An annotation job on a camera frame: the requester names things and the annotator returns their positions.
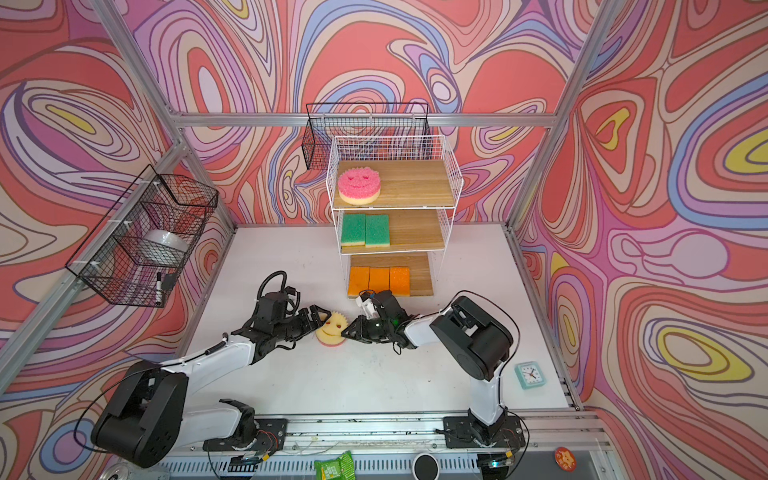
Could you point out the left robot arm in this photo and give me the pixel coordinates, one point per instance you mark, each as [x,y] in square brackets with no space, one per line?
[148,415]

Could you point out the yellow sponge green back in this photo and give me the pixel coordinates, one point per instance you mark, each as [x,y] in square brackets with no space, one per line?
[377,233]

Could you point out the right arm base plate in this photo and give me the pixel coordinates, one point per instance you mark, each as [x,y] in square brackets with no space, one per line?
[465,432]

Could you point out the black wire basket back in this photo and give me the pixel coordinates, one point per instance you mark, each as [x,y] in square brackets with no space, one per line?
[327,120]

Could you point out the yellow smiley sponge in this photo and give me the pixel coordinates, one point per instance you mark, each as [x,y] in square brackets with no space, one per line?
[330,334]

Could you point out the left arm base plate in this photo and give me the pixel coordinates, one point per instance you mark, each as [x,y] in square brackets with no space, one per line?
[264,436]

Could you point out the orange sponge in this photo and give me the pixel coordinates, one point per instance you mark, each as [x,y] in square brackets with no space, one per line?
[359,277]
[379,279]

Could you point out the black wire basket left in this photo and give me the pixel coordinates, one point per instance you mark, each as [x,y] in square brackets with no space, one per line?
[140,247]

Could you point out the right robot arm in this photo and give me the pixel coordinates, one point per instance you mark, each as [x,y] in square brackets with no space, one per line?
[479,343]

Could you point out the black marker in basket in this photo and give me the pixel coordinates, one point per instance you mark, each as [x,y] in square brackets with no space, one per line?
[158,289]

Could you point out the red round sticker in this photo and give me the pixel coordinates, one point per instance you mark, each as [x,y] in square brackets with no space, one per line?
[565,459]

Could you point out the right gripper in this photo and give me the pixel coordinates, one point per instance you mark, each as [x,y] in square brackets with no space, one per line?
[359,325]

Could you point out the pink smiley sponge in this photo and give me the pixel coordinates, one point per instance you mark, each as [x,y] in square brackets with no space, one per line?
[359,186]

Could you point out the silver bowl in basket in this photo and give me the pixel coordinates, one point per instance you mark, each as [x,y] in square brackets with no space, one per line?
[167,239]

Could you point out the round black speaker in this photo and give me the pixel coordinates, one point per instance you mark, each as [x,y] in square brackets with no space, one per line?
[425,467]

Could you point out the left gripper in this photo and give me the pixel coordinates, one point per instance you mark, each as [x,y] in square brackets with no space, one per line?
[313,320]

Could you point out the black wire basket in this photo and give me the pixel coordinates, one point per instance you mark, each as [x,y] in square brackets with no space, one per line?
[140,247]
[327,120]

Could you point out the small teal clock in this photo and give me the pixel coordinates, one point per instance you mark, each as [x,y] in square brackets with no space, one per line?
[530,375]

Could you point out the green snack packet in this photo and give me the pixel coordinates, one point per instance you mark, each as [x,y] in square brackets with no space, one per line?
[339,468]

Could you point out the white wire wooden shelf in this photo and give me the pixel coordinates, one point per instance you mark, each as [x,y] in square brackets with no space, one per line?
[421,185]

